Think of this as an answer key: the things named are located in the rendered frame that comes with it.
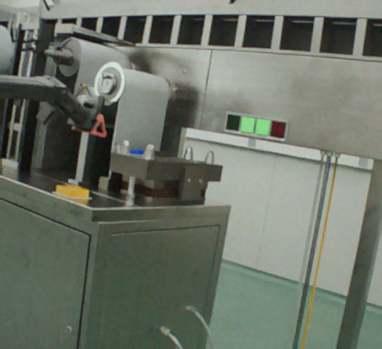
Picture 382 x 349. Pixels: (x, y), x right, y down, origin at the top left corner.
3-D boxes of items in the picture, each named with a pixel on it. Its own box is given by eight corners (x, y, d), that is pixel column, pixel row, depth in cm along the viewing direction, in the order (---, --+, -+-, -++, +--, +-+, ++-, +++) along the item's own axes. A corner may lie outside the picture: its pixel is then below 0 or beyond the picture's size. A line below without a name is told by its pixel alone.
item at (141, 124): (111, 154, 177) (119, 98, 176) (157, 157, 196) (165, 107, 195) (112, 154, 177) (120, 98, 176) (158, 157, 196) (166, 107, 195)
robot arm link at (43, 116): (65, 90, 148) (48, 76, 152) (38, 120, 146) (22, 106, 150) (83, 109, 159) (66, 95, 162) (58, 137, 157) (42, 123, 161)
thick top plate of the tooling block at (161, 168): (108, 170, 172) (112, 152, 171) (186, 174, 204) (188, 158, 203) (145, 179, 162) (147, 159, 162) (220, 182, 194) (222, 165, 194)
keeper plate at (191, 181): (176, 199, 176) (182, 165, 175) (195, 199, 184) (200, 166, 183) (182, 200, 174) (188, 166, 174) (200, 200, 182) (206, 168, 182)
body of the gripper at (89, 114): (89, 130, 161) (75, 117, 156) (69, 126, 167) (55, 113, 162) (101, 113, 163) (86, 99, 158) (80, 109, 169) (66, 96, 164)
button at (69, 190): (55, 193, 152) (56, 184, 152) (73, 193, 158) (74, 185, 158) (70, 198, 148) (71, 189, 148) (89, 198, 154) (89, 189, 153)
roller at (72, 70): (55, 75, 199) (61, 39, 198) (102, 84, 219) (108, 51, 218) (78, 77, 191) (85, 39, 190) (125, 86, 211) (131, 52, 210)
